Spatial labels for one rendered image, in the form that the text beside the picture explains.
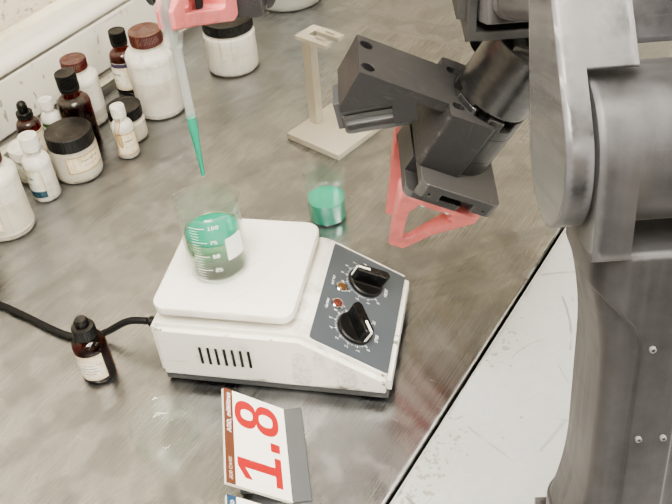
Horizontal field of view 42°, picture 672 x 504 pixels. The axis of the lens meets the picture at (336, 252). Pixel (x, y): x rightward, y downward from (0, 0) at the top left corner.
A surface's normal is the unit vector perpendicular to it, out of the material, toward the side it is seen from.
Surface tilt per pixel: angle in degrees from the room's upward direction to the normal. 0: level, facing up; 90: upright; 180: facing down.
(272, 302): 0
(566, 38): 41
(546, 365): 0
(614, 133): 50
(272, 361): 90
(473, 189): 29
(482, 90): 76
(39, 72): 90
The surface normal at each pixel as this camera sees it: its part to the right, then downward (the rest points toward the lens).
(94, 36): 0.85, 0.30
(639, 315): 0.02, 0.53
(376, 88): 0.03, 0.76
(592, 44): -0.04, -0.13
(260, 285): -0.07, -0.75
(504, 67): -0.59, 0.38
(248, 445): 0.58, -0.66
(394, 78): 0.41, -0.61
